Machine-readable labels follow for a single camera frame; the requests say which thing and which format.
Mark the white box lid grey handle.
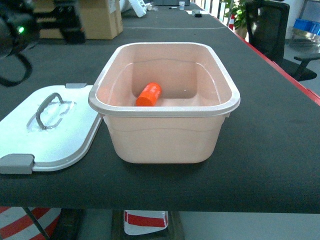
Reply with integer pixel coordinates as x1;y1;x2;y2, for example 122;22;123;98
0;83;102;175

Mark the red white traffic cone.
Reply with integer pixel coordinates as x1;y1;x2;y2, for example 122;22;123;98
0;206;85;240

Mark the white paper cup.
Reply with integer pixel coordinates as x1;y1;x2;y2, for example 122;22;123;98
178;1;185;11

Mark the green potted plant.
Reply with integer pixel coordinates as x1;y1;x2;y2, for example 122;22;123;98
220;0;248;39

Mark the cardboard box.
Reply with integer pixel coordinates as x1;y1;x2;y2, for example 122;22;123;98
34;0;123;40

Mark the pink plastic storage box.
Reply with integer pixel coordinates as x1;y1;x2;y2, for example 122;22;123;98
88;42;241;164

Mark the red white cone centre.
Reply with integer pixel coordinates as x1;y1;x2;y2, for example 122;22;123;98
111;210;185;240

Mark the orange cylindrical capacitor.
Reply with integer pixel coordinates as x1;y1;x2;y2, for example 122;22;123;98
135;82;162;107

